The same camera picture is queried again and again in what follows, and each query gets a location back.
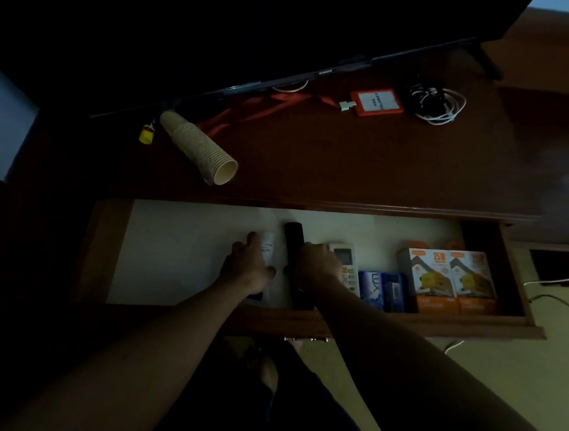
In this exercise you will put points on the person's left hand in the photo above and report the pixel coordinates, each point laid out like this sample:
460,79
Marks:
245,269

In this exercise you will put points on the person's right hand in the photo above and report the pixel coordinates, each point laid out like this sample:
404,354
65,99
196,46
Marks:
317,270

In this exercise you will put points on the person's left thumb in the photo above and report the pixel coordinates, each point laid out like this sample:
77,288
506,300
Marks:
268,274

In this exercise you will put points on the person's right thumb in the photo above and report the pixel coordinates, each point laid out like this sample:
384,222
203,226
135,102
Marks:
290,271

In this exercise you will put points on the white tube with blue cap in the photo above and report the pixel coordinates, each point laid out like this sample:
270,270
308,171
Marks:
268,248

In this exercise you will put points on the black remote control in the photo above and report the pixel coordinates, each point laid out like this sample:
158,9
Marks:
293,243

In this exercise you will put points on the person's left forearm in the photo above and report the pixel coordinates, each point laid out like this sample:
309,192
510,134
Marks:
142,359

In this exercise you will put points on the person's right forearm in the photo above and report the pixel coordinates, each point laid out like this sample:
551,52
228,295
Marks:
423,384

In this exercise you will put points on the white air conditioner remote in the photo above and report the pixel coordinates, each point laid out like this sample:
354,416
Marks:
348,260

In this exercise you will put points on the blue soap box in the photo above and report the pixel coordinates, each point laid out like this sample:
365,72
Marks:
371,290

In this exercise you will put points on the dark blue small box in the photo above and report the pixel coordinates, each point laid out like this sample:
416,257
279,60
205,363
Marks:
395,292

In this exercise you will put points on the person's dark trousers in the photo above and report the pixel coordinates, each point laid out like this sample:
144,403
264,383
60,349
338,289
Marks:
287,406

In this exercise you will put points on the orange and white carton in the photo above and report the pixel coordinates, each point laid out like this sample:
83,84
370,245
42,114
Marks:
475,281
428,280

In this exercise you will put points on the stack of beige paper cups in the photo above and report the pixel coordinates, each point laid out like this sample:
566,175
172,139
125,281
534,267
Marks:
198,147

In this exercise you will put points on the brown wooden drawer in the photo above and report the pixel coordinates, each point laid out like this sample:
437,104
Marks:
453,330

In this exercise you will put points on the small yellow bottle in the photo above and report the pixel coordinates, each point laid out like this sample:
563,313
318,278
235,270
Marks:
146,134

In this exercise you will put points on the orange badge holder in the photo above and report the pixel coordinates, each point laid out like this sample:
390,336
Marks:
377,102

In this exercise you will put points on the black flat television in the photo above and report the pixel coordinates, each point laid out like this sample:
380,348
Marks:
207,22

